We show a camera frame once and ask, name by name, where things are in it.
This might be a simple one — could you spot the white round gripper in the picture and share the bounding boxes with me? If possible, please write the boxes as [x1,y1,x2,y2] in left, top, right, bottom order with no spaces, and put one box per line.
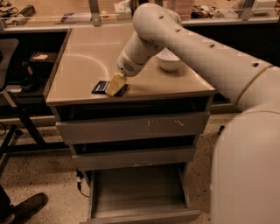
[105,49,144,96]

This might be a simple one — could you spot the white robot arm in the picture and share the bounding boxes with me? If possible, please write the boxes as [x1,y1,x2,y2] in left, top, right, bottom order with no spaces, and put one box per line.
[106,3,280,224]

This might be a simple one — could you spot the grey drawer cabinet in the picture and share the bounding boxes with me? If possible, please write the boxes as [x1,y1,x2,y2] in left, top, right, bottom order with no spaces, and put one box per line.
[42,24,218,224]

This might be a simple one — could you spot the top grey drawer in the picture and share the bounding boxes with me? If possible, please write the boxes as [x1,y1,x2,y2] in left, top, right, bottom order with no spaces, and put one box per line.
[56,112,210,144]

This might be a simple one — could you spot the middle grey drawer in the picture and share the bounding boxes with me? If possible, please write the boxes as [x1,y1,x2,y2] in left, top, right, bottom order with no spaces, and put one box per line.
[73,147,196,171]

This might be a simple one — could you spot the open bottom grey drawer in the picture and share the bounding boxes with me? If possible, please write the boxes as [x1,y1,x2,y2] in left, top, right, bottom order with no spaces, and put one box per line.
[81,164,200,224]

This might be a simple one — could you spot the white ceramic bowl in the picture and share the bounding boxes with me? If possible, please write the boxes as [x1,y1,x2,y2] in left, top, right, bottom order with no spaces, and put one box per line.
[156,48,181,72]

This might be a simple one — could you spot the white tissue box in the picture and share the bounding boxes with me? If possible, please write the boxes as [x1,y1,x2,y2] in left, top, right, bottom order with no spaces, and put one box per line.
[114,0,132,20]

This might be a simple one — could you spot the black box under desk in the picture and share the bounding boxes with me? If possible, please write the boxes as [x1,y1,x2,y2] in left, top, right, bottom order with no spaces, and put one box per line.
[29,52,58,73]

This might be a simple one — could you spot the pink stacked bins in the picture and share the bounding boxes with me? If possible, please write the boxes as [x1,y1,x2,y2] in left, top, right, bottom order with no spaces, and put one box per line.
[170,0,194,20]

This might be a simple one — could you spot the brown shoe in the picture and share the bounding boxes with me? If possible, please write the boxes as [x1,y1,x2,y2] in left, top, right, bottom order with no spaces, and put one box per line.
[0,192,48,224]

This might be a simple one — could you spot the black cable with plug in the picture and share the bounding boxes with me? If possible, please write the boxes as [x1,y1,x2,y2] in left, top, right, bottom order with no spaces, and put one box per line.
[75,167,90,199]

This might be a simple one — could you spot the long workbench with rail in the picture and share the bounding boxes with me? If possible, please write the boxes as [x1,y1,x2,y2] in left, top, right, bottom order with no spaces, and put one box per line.
[0,0,279,30]

